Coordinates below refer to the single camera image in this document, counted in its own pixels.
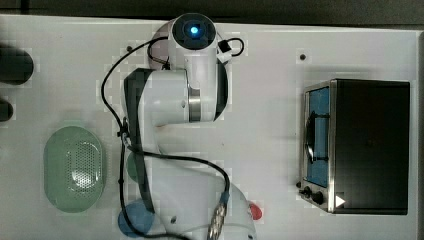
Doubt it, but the small black cylinder cup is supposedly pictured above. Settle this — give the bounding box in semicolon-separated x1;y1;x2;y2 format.
0;99;14;122

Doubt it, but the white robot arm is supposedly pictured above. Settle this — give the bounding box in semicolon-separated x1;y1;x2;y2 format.
122;13;257;240

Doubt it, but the red plush tomato toy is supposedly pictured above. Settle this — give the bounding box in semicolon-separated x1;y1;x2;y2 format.
249;202;263;221

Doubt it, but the black steel toaster oven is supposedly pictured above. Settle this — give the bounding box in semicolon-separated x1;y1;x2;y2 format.
296;78;410;215

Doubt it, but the green cup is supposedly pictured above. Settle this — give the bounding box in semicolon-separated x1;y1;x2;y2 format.
126;153;138;182

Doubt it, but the large black cylinder cup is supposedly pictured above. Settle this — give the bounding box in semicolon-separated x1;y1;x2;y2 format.
0;46;34;85

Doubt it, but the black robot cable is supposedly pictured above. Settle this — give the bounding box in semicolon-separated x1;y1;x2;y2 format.
100;35;246;240

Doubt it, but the green perforated colander basket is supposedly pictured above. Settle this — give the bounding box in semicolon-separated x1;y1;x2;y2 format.
43;126;106;213

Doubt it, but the blue bowl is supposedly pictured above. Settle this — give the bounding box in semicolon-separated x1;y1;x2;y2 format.
118;200;155;238

